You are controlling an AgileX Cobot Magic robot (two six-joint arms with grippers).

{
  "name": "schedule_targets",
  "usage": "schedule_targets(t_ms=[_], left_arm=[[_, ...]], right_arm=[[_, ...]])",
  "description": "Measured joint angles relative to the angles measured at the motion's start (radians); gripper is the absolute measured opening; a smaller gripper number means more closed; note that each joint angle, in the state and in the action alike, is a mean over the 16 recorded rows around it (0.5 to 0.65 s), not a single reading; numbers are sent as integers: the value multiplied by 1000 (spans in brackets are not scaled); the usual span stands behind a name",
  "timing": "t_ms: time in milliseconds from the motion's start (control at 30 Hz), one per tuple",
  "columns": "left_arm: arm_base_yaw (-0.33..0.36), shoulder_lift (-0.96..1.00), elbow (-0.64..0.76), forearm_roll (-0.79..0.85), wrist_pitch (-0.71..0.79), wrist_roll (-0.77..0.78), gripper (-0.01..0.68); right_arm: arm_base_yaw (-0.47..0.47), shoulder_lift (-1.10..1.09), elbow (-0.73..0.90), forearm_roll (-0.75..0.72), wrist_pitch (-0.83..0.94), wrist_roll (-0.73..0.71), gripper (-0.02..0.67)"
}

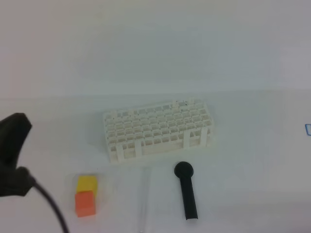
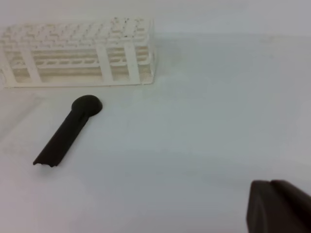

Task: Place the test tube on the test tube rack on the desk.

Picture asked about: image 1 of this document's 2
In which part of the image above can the yellow cube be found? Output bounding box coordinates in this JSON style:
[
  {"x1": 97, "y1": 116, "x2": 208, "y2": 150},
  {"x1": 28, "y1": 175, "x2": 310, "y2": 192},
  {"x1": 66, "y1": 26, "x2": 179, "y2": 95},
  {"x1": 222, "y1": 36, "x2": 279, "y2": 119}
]
[{"x1": 76, "y1": 175, "x2": 98, "y2": 196}]

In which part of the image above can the clear glass test tube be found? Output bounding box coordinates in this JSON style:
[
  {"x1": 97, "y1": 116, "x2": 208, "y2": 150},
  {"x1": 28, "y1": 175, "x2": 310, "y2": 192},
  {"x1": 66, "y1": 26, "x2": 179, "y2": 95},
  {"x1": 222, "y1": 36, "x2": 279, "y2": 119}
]
[{"x1": 138, "y1": 167, "x2": 151, "y2": 233}]

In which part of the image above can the black scoop tool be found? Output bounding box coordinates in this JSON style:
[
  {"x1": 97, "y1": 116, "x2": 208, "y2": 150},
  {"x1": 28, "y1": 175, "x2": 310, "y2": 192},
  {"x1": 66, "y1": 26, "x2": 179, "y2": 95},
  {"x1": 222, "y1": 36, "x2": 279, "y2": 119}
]
[{"x1": 174, "y1": 161, "x2": 198, "y2": 220}]

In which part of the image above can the orange cube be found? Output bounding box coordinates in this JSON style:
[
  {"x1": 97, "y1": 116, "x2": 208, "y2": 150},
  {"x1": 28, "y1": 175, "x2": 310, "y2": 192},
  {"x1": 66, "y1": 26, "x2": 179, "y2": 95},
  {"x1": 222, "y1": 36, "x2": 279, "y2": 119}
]
[{"x1": 75, "y1": 191, "x2": 96, "y2": 217}]

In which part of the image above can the white test tube rack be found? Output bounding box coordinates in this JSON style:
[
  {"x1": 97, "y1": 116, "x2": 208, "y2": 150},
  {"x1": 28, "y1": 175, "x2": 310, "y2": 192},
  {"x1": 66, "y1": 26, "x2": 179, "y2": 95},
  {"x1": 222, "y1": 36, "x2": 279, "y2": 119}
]
[{"x1": 103, "y1": 98, "x2": 214, "y2": 163}]

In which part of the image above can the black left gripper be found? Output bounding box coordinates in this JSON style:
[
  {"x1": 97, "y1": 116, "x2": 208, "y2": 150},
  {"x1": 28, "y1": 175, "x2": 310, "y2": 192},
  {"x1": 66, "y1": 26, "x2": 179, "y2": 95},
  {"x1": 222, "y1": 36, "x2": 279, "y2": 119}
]
[{"x1": 0, "y1": 113, "x2": 32, "y2": 197}]

